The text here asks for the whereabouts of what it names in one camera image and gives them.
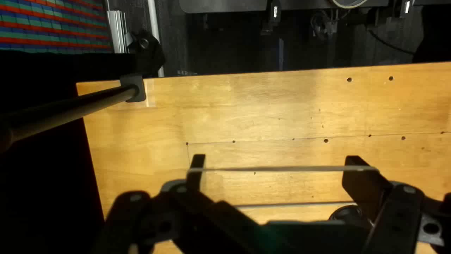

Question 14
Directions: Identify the black camera on stand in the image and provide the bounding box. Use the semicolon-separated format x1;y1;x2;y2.
128;29;164;77

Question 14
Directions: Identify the black tripod pole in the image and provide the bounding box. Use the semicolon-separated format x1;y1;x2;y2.
0;85;133;152

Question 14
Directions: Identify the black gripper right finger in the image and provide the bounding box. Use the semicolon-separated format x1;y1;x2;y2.
340;155;393;221

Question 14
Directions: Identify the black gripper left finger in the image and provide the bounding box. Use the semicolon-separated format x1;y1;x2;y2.
185;153;205;191

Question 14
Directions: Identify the striped colourful cloth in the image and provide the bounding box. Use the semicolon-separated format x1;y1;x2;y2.
0;0;112;53

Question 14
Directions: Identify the grey table clamp block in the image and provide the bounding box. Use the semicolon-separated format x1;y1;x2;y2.
119;73;146;102

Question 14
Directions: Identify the white vertical post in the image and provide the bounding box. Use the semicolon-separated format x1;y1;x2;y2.
146;0;164;77

